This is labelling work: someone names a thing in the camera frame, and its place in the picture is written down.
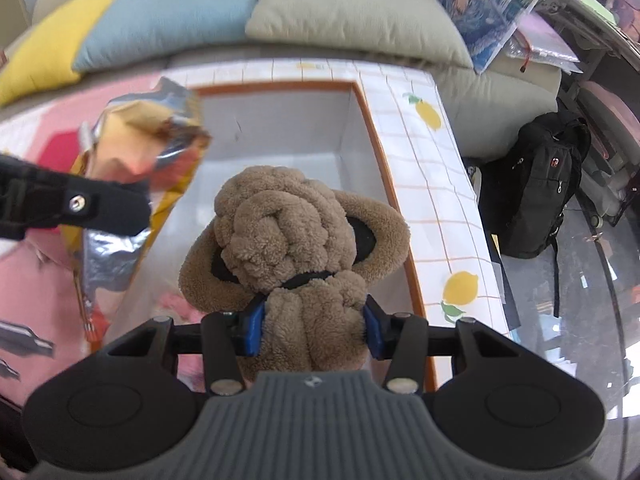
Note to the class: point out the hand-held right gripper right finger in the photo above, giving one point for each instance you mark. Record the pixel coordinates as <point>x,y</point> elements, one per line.
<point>373,332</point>

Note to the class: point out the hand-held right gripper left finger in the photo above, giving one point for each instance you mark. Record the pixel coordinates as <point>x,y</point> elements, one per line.
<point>252,329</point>

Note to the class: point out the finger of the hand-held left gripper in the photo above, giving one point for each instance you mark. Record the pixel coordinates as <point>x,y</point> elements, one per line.
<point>105,207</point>

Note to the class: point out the yellow snack packet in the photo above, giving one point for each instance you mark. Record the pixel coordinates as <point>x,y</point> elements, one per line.
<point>130,130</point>

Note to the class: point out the brown plush toy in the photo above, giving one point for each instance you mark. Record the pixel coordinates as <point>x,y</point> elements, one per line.
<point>280,230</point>

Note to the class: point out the orange cardboard box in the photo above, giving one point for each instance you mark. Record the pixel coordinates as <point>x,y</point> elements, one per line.
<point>300,130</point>

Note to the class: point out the pink mat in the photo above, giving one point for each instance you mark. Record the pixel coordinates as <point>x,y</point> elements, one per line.
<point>20,290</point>

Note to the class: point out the yellow pillow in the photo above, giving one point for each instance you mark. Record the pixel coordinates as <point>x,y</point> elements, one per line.
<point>45,55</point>

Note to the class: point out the light blue pillow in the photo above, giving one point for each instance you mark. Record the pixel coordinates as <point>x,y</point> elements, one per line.
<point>170,15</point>

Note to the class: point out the black backpack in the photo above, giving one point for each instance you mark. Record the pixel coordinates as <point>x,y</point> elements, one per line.
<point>535,185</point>

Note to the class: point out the beige sofa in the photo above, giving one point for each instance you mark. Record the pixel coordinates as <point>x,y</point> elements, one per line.
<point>500,90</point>

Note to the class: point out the pale green pillow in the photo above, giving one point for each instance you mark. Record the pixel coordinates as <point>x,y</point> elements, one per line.
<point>350,15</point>

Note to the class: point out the pink chair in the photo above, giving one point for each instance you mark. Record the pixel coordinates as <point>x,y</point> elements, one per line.
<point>610,110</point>

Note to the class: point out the clear plastic folders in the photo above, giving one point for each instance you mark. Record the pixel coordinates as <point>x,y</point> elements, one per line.
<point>545,42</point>

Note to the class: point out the blue printed pillow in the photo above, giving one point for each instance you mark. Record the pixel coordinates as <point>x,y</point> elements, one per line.
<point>485,10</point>

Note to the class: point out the cluttered desk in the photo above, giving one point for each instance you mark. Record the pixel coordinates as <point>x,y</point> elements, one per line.
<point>595,0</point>

